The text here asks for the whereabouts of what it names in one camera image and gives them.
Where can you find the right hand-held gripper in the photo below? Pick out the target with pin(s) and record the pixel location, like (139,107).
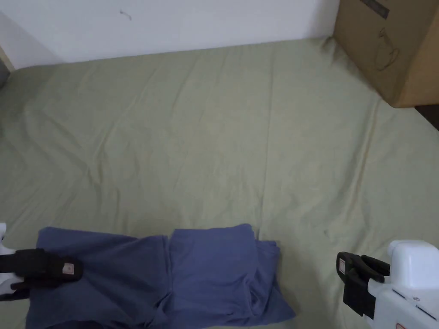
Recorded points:
(408,291)

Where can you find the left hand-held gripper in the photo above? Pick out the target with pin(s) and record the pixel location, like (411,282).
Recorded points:
(4,250)

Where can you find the dark blue shirt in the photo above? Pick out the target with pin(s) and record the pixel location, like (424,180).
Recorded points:
(192,274)

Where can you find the bed with pale green sheet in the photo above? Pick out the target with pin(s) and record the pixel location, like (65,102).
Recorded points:
(205,130)

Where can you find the brown cardboard carton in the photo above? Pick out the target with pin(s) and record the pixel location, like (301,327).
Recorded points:
(401,41)

